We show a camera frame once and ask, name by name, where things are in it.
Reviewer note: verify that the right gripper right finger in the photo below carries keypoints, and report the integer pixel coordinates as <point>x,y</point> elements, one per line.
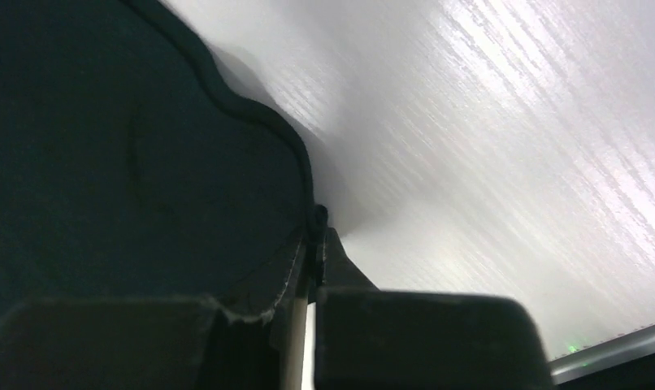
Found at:
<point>367,338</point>

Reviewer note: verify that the aluminium frame rail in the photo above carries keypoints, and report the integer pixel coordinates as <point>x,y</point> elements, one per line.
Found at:
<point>632,347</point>

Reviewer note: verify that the black t shirt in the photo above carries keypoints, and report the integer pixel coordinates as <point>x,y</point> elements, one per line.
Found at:
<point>129,168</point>

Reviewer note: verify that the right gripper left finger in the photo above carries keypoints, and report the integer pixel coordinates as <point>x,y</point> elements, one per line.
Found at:
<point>161,342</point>

